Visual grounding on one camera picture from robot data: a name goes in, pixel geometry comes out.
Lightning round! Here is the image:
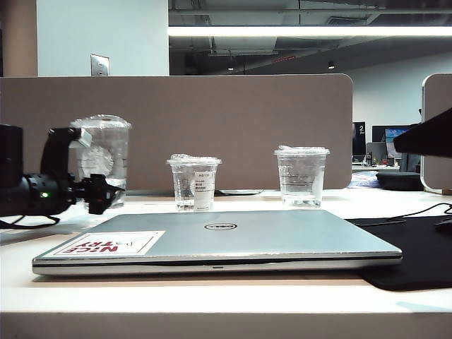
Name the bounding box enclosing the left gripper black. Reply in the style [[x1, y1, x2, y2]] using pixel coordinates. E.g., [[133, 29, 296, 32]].
[[20, 126, 125, 217]]

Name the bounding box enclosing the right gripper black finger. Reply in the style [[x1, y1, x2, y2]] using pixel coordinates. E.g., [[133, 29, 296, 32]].
[[393, 107, 452, 158]]

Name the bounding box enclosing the tall clear plastic lidded cup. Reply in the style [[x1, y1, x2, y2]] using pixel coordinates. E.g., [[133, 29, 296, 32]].
[[69, 114, 133, 208]]

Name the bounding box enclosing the clear plastic cup white label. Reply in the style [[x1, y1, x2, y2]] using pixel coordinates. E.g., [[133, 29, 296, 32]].
[[166, 153, 223, 213]]

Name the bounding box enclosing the clear plastic cup mermaid logo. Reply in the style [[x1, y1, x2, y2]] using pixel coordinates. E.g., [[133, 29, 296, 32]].
[[273, 145, 331, 209]]

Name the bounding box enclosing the grey Dell laptop with sticker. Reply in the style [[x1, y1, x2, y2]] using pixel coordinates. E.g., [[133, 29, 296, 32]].
[[31, 209, 403, 277]]

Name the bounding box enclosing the grey desk divider panel right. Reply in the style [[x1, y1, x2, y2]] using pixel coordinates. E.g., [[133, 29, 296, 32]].
[[420, 73, 452, 194]]

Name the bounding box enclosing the grey desk divider panel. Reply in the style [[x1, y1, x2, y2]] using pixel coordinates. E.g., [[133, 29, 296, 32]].
[[0, 73, 355, 192], [420, 73, 452, 194]]

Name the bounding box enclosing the background computer monitor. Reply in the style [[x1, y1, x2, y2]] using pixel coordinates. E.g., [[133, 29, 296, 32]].
[[371, 124, 422, 160]]

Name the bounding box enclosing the black sign with number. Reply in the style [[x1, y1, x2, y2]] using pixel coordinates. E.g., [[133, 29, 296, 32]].
[[352, 121, 367, 157]]

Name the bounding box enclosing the blue white plastic bag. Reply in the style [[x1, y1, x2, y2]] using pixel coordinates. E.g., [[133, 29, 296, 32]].
[[351, 174, 381, 190]]

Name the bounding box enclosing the black mouse pad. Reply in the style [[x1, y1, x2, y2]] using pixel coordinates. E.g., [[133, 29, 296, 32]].
[[344, 215, 452, 292]]

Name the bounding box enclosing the grey desk divider panel left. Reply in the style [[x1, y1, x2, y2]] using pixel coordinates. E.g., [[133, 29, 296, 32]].
[[0, 73, 355, 192]]

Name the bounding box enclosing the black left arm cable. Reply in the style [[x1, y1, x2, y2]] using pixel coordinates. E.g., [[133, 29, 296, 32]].
[[0, 213, 61, 231]]

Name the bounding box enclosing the thin black mouse cable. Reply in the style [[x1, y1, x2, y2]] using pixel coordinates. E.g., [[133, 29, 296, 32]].
[[347, 202, 452, 227]]

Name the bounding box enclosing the metal wall outlet plate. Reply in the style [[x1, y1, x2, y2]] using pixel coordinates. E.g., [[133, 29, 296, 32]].
[[90, 53, 110, 76]]

